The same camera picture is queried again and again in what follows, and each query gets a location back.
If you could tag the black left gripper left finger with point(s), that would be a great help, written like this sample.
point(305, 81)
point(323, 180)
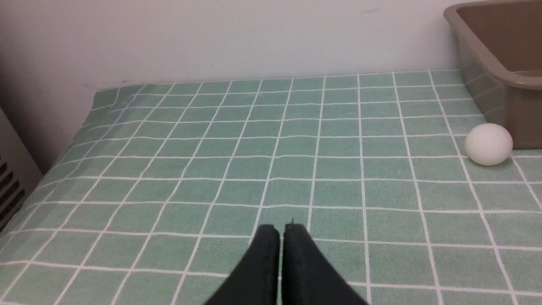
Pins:
point(254, 280)

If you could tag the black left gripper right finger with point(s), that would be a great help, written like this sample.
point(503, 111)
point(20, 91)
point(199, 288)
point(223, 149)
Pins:
point(308, 278)

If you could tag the white ping-pong ball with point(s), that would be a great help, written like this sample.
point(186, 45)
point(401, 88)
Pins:
point(488, 144)

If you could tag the green checkered tablecloth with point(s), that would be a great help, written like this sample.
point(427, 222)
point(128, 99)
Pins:
point(161, 191)

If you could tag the white vented panel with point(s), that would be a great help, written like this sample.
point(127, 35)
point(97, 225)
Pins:
point(19, 174)

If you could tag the brown plastic bin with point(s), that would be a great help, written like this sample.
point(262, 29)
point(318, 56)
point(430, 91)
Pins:
point(500, 57)

